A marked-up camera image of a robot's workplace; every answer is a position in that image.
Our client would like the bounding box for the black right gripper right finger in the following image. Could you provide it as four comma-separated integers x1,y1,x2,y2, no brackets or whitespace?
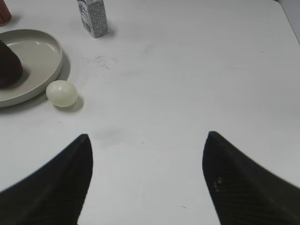
202,131,300,225

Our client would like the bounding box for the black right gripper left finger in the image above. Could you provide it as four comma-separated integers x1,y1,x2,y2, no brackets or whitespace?
0,134,93,225

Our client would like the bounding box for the dark red apple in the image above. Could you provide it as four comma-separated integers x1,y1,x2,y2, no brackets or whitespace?
0,41,23,88

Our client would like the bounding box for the beige round plate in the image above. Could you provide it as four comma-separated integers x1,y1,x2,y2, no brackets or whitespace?
0,29,63,107

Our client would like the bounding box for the white egg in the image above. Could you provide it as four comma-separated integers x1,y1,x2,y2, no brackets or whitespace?
46,80,78,108

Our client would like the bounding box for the red soda can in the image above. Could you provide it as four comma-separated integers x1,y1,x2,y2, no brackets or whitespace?
0,0,12,26

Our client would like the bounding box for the white blue milk carton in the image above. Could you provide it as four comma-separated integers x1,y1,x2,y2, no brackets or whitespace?
77,0,108,38

